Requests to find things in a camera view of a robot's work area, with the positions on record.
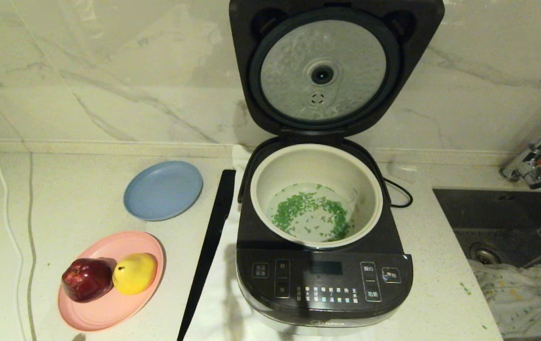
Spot black rice cooker body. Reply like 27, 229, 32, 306
235, 136, 414, 337

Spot white inner cooking pot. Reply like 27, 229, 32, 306
250, 144, 384, 250

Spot chrome faucet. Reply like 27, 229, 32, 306
499, 107, 541, 190

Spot white speckled cloth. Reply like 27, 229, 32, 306
467, 258, 541, 339

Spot yellow pear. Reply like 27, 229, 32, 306
112, 252, 158, 296

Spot black rice cooker lid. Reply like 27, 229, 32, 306
228, 0, 445, 139

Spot green grains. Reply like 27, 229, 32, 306
273, 184, 352, 242

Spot round steel sink drain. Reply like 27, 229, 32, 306
469, 242, 508, 266

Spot long black flat bar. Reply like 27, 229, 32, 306
176, 169, 237, 341

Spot blue plate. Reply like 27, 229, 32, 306
123, 160, 204, 222

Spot black power cable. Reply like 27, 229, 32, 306
382, 176, 414, 209

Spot pink plate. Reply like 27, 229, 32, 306
57, 231, 165, 332

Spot dark red apple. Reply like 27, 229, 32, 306
61, 258, 113, 304

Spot stainless steel sink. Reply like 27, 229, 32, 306
433, 188, 541, 341

